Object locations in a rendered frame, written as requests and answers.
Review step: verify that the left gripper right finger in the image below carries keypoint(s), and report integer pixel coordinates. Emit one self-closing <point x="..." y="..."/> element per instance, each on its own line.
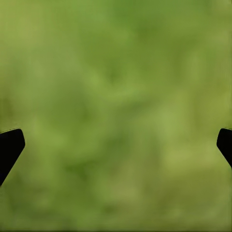
<point x="224" y="143"/>

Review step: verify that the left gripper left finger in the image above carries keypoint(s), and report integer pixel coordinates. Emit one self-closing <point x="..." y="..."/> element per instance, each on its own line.
<point x="11" y="145"/>

